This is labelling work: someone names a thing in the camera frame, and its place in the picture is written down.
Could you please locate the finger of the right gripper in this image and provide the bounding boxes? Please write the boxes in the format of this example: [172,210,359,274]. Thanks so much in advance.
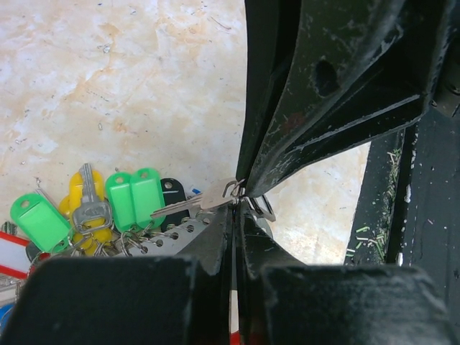
[245,1,459,197]
[236,1,301,180]

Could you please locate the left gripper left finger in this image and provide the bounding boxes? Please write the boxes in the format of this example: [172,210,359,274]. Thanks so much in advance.
[172,206,233,344]

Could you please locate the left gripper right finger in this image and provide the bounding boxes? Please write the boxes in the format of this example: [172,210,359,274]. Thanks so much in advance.
[234,206,308,344]

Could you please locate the black headed key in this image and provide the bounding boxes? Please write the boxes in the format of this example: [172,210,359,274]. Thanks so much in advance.
[150,178,244,221]

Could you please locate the green key tag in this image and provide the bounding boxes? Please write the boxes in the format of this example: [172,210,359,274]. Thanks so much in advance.
[10,193,71,253]
[130,167,165,228]
[105,172,135,232]

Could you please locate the yellow key tag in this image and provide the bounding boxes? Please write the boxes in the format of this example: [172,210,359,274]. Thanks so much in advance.
[58,163,112,256]

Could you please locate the red key tag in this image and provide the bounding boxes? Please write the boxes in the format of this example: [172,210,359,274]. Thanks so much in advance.
[1,232,50,280]

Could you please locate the blue key tag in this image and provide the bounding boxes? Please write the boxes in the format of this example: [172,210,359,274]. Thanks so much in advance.
[0,303,15,326]

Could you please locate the silver key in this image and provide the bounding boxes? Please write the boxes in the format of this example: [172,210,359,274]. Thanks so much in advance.
[72,163,112,235]

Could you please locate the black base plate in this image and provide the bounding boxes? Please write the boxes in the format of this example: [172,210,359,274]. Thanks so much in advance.
[344,109,459,317]

